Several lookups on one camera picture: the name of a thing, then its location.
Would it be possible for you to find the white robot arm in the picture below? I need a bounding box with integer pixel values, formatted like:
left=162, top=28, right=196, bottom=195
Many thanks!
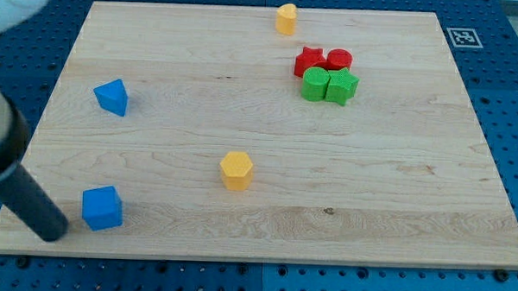
left=0, top=0, right=69, bottom=242

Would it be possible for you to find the yellow hexagon block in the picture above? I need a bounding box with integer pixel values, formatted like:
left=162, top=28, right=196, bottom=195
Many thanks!
left=219, top=151, right=254, bottom=192

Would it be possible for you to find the yellow heart block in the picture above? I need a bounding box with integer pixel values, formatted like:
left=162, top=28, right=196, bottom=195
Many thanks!
left=275, top=3, right=298, bottom=35

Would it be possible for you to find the white fiducial marker tag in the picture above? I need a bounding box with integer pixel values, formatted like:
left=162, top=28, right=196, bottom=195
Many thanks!
left=447, top=27, right=483, bottom=48

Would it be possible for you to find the red cylinder block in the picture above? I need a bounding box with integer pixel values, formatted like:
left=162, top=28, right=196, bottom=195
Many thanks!
left=325, top=48, right=354, bottom=71

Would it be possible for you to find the blue triangular prism block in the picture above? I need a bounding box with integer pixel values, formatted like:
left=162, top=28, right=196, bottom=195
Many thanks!
left=93, top=79, right=129, bottom=117

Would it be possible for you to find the red star block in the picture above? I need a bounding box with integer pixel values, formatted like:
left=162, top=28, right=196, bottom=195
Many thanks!
left=294, top=46, right=327, bottom=78

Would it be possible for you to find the light wooden board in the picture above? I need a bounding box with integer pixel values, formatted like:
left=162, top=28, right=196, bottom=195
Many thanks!
left=0, top=2, right=518, bottom=269

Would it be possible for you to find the green cylinder block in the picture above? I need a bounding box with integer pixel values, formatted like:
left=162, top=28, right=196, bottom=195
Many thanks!
left=300, top=67, right=330, bottom=102

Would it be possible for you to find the blue cube block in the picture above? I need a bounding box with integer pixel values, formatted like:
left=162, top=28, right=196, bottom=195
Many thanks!
left=81, top=186, right=123, bottom=231

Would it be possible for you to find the black pusher rod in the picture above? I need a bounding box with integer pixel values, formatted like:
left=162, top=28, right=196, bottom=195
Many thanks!
left=0, top=164, right=69, bottom=242

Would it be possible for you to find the black cylindrical tool holder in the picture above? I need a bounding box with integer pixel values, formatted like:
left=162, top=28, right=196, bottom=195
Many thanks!
left=0, top=91, right=30, bottom=177

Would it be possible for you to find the green star block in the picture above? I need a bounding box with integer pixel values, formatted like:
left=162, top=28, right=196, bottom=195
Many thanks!
left=325, top=68, right=360, bottom=106

